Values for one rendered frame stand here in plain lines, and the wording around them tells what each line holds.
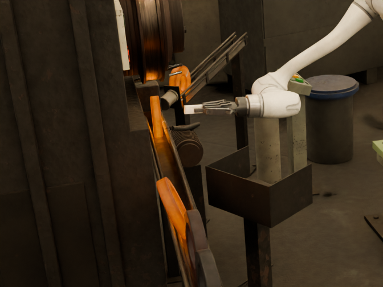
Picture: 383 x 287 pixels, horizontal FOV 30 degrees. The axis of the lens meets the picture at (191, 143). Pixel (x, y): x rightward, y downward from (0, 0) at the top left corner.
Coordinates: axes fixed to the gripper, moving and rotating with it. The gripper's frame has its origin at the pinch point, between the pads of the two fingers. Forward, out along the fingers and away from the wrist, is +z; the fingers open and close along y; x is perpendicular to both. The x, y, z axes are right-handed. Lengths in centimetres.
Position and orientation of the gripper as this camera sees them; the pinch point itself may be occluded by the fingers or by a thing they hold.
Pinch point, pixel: (193, 109)
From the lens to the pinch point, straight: 269.8
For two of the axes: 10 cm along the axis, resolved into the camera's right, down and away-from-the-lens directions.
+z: -9.9, 0.6, -1.5
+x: 0.0, -9.3, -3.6
